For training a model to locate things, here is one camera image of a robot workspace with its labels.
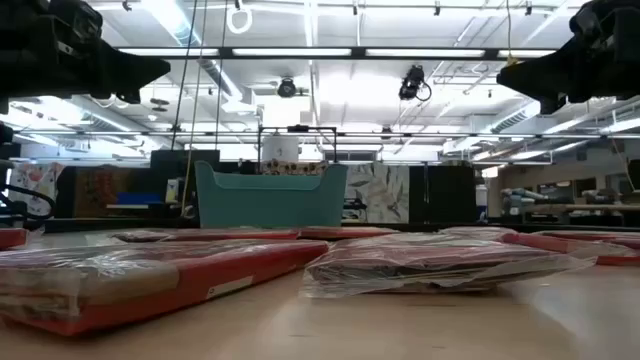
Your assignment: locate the thin black ceiling rail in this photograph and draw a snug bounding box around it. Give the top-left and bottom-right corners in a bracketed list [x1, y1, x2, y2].
[14, 130, 640, 141]

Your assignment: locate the black camera with cable loop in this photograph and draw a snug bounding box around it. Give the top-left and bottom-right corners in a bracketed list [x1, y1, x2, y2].
[397, 64, 433, 103]

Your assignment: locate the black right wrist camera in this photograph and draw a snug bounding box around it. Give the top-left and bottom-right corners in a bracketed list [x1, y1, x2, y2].
[569, 0, 619, 36]

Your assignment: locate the background workbench with equipment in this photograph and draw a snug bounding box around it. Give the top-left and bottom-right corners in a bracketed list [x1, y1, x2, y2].
[499, 184, 640, 227]

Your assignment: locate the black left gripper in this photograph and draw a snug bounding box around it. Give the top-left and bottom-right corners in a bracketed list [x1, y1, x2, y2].
[19, 42, 172, 105]

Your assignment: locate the black aluminium table frame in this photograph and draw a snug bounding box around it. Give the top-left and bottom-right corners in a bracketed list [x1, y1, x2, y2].
[29, 215, 640, 235]

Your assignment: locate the black looped cable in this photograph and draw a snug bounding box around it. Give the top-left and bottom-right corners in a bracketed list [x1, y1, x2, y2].
[0, 183, 57, 222]

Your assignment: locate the teal plastic basket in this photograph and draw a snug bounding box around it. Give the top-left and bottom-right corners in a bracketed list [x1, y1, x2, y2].
[193, 159, 350, 230]

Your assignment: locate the brown orange patterned panel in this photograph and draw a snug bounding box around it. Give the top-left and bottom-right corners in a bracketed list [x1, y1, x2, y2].
[55, 164, 154, 220]

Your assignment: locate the black cabinet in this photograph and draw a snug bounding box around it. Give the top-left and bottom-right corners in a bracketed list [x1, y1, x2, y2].
[408, 163, 477, 225]

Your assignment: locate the black bar with strip lights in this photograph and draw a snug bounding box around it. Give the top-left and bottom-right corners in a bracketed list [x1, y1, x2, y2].
[113, 46, 560, 62]

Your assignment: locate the floral patterned cloth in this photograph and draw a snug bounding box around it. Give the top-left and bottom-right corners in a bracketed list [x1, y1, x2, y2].
[259, 159, 329, 176]

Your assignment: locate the blue box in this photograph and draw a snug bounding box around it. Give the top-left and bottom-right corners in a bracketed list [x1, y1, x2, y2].
[115, 191, 165, 207]

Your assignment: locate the black round overhead camera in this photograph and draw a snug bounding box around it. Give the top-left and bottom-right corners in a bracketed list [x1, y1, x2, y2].
[276, 76, 299, 100]

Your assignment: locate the white hanging loop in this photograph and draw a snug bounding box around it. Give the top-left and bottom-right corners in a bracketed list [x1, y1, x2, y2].
[225, 0, 254, 35]

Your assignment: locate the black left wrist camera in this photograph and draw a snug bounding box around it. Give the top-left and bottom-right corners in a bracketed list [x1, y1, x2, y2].
[47, 0, 105, 45]

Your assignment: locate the black hanging cable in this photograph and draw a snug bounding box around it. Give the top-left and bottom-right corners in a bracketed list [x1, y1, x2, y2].
[214, 0, 229, 151]
[171, 0, 200, 151]

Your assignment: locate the leaf print partition panel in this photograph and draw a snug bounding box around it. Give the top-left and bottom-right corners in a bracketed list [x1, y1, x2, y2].
[343, 163, 411, 224]

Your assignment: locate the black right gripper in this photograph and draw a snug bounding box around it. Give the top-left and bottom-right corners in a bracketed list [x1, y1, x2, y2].
[497, 29, 624, 115]

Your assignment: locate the white cylinder container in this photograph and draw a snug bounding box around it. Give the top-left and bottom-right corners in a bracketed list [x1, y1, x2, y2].
[262, 134, 301, 162]

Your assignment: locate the black tube frame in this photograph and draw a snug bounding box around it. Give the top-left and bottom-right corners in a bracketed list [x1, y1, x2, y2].
[257, 124, 338, 164]

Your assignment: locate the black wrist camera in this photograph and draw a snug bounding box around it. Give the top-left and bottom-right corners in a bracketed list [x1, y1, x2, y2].
[47, 0, 105, 45]
[569, 0, 619, 36]

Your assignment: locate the colourful floral panel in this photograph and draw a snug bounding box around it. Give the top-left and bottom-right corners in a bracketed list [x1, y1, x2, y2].
[8, 162, 65, 219]

